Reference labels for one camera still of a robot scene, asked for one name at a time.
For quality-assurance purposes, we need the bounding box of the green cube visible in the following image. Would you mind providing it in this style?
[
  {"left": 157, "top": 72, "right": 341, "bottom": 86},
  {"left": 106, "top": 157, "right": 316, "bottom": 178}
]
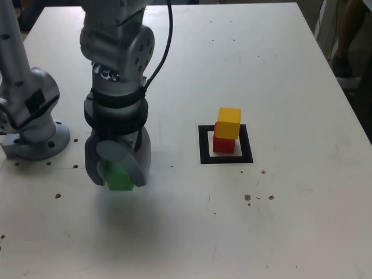
[{"left": 104, "top": 161, "right": 135, "bottom": 192}]

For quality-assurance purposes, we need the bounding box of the person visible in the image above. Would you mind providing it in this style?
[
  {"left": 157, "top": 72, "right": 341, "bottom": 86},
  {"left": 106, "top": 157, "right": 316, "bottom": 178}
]
[{"left": 331, "top": 0, "right": 369, "bottom": 79}]

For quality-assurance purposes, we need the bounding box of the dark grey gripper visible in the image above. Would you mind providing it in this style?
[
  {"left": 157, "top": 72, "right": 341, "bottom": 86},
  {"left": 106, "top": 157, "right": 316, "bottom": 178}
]
[{"left": 84, "top": 127, "right": 152, "bottom": 188}]

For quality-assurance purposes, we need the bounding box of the red cube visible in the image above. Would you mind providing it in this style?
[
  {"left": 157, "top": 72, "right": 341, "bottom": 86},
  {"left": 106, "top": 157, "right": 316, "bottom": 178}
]
[{"left": 212, "top": 121, "right": 236, "bottom": 154}]

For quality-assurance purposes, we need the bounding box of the black tape square outline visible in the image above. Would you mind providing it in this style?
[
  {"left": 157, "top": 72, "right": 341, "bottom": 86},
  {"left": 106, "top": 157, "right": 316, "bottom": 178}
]
[{"left": 198, "top": 124, "right": 254, "bottom": 165}]

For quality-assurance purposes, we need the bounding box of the yellow cube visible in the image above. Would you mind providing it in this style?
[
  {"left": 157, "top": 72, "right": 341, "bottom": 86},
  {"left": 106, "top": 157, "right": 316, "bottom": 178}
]
[{"left": 216, "top": 107, "right": 242, "bottom": 140}]

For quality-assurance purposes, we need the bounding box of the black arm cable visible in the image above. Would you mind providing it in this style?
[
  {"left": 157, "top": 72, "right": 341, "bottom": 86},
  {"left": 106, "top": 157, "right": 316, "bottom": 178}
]
[{"left": 141, "top": 0, "right": 174, "bottom": 96}]

